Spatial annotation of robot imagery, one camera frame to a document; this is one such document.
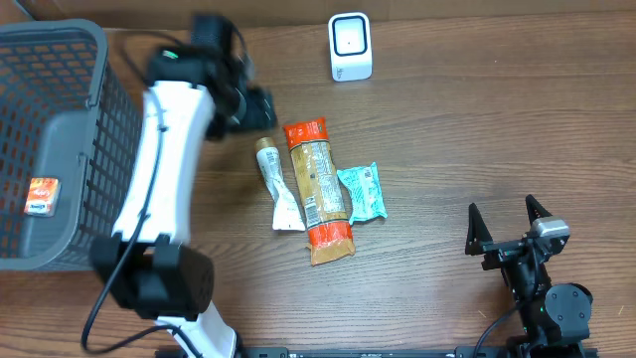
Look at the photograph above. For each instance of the small orange packet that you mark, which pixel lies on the small orange packet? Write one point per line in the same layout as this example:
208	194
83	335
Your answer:
42	196

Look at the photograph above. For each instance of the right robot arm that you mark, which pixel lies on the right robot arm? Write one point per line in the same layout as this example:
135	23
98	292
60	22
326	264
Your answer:
555	317

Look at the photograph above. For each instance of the white barcode scanner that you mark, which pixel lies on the white barcode scanner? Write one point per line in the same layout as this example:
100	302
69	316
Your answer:
350	44

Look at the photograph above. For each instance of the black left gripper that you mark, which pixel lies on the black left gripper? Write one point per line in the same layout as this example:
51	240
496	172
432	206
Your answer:
251	113

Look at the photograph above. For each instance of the long orange snack package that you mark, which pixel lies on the long orange snack package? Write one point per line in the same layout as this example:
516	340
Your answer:
330	234

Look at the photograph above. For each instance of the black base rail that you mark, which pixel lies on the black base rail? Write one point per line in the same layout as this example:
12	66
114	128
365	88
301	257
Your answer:
458	352

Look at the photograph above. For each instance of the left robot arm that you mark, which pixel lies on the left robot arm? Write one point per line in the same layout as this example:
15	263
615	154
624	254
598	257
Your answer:
194	92

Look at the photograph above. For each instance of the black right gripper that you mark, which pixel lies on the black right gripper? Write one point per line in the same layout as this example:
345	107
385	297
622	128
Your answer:
493	250

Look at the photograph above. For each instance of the teal snack packet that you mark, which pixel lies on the teal snack packet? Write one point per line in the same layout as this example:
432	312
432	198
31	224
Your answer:
365	191

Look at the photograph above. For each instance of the white tube with gold cap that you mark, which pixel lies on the white tube with gold cap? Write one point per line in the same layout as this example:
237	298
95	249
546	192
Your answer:
286	214

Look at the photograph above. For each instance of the grey plastic shopping basket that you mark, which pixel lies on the grey plastic shopping basket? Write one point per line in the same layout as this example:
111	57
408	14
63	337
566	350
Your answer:
64	114

